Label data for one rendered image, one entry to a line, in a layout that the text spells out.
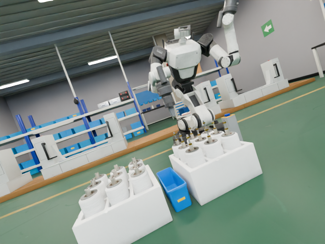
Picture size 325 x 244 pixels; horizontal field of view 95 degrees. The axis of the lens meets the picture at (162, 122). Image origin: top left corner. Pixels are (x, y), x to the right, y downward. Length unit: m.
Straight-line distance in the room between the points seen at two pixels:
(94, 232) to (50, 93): 9.81
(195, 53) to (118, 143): 2.12
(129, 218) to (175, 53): 1.10
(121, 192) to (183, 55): 1.02
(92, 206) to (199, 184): 0.50
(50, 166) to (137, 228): 2.61
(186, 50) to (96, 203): 1.14
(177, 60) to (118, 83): 8.36
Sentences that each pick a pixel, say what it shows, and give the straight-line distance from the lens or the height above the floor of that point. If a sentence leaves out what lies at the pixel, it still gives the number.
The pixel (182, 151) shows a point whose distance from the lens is 0.90.
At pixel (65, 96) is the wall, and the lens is 10.05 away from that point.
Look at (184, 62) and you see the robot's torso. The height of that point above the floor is 0.81.
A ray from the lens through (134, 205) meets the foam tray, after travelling 0.76.
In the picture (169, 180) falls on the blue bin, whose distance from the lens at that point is 1.11.
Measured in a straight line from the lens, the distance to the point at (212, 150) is 0.84.
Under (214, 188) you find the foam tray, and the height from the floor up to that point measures 0.05.
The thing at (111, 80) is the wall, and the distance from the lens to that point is 9.61.
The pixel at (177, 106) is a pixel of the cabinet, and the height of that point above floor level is 0.50.
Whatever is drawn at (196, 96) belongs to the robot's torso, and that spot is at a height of 0.53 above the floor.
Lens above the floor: 0.50
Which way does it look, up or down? 4 degrees down
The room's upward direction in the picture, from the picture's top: 19 degrees counter-clockwise
